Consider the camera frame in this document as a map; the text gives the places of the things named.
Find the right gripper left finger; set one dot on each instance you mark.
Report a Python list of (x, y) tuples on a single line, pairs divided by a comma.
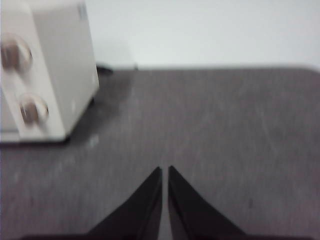
[(135, 215)]

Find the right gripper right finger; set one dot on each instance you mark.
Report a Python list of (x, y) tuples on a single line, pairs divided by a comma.
[(190, 215)]

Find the beige oven knob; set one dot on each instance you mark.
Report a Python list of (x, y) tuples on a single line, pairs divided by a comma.
[(15, 52), (33, 110)]

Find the cream toaster oven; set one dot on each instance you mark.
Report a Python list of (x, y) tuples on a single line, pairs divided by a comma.
[(67, 75)]

